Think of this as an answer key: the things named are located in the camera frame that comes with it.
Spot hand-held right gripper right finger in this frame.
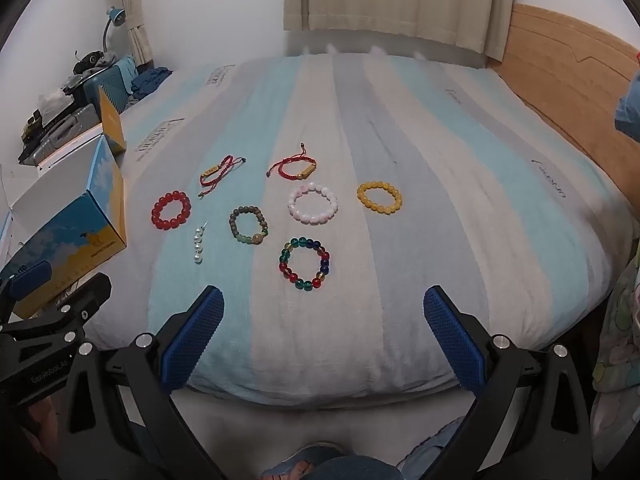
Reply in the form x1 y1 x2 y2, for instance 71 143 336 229
422 285 593 480

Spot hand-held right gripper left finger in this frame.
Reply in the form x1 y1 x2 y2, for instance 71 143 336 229
57 285 226 480

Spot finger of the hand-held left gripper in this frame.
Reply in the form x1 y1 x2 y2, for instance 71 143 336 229
0 272 113 348
0 260 53 318

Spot blue and yellow cardboard box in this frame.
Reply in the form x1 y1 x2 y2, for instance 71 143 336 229
9 135 129 320

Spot white pearl string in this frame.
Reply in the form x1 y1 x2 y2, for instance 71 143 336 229
192 221 209 266

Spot wooden bead bracelet green beads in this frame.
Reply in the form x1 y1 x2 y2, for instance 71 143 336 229
229 205 270 247

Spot red bead bracelet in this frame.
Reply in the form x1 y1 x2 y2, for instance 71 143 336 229
151 190 192 231

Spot pink bead bracelet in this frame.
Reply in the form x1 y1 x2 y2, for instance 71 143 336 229
287 184 339 226

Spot striped bed sheet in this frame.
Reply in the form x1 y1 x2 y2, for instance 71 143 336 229
117 52 636 407

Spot floral printed cloth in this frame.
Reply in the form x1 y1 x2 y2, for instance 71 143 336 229
590 240 640 480

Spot plain yellow cardboard box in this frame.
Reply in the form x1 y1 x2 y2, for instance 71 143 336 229
97 85 127 157

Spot black bag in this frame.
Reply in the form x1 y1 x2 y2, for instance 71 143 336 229
71 50 120 78

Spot light blue cloth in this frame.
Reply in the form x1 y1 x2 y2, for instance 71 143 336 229
116 56 138 95

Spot dark blue clothes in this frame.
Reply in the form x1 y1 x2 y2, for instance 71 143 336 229
132 66 174 102

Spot blue desk lamp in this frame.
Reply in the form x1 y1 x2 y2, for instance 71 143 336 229
102 6 129 57

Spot narrow beige curtain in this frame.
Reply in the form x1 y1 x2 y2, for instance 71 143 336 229
111 0 157 70

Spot wooden headboard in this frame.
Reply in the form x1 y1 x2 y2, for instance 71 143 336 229
486 4 640 241

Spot multicolour glass bead bracelet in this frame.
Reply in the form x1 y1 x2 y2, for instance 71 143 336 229
278 237 331 292

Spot yellow bead bracelet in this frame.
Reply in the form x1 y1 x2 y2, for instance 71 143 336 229
356 181 403 217

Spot red cord bracelet gold charm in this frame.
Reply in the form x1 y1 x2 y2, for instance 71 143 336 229
199 155 249 199
266 143 319 181

